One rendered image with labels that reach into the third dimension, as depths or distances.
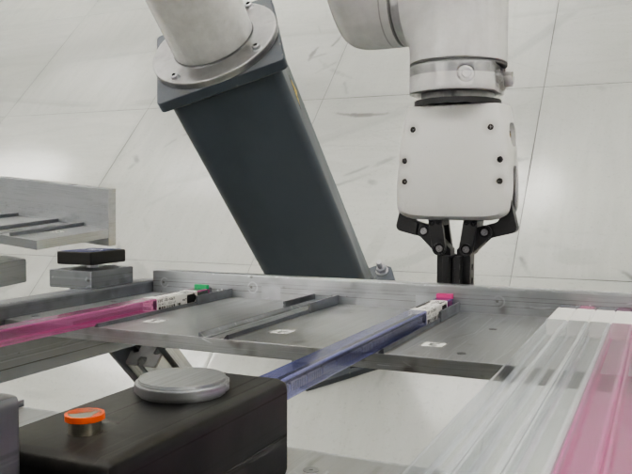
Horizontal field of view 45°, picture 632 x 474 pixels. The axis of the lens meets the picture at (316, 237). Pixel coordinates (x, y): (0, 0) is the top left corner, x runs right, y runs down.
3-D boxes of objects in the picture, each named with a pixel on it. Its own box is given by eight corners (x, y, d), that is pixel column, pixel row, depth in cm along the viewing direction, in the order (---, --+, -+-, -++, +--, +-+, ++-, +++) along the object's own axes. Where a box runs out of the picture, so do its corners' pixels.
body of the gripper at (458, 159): (524, 93, 68) (522, 219, 69) (414, 99, 72) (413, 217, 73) (509, 81, 61) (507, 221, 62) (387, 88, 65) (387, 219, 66)
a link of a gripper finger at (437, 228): (437, 177, 69) (481, 217, 68) (404, 216, 71) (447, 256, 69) (429, 176, 67) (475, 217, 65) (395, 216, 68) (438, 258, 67)
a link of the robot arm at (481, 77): (520, 71, 69) (519, 104, 69) (424, 76, 72) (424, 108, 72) (502, 55, 61) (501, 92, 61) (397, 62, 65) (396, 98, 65)
